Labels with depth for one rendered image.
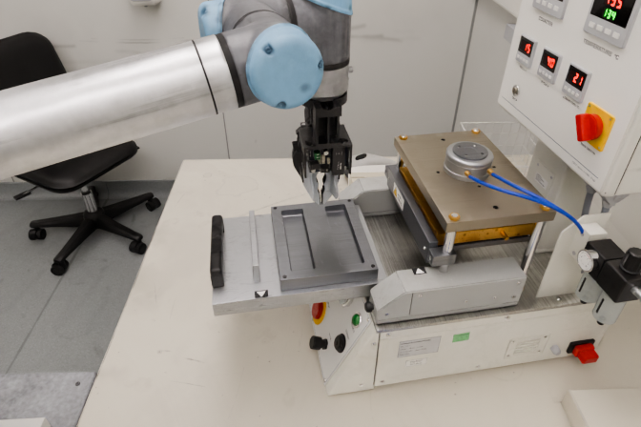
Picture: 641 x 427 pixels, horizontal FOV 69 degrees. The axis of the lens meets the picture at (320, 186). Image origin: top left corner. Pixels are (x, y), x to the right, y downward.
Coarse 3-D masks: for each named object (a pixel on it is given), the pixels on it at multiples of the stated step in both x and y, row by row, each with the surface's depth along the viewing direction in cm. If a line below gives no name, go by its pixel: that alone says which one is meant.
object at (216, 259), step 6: (216, 216) 86; (216, 222) 85; (222, 222) 87; (216, 228) 84; (222, 228) 85; (216, 234) 82; (222, 234) 84; (216, 240) 81; (222, 240) 83; (216, 246) 80; (222, 246) 82; (216, 252) 79; (222, 252) 81; (210, 258) 78; (216, 258) 77; (222, 258) 79; (210, 264) 77; (216, 264) 76; (222, 264) 78; (210, 270) 76; (216, 270) 75; (222, 270) 77; (210, 276) 76; (216, 276) 76; (222, 276) 76; (216, 282) 77; (222, 282) 77
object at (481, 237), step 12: (408, 180) 88; (420, 192) 85; (420, 204) 82; (432, 216) 79; (432, 228) 77; (492, 228) 76; (504, 228) 77; (516, 228) 77; (528, 228) 78; (456, 240) 76; (468, 240) 77; (480, 240) 78; (492, 240) 78; (504, 240) 78; (516, 240) 79
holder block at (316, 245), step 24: (288, 216) 91; (312, 216) 89; (336, 216) 91; (288, 240) 85; (312, 240) 83; (336, 240) 85; (360, 240) 83; (288, 264) 78; (312, 264) 80; (336, 264) 78; (360, 264) 78; (288, 288) 77
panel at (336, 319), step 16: (336, 304) 90; (352, 304) 84; (320, 320) 94; (336, 320) 88; (368, 320) 78; (320, 336) 92; (352, 336) 81; (320, 352) 91; (336, 352) 85; (336, 368) 84
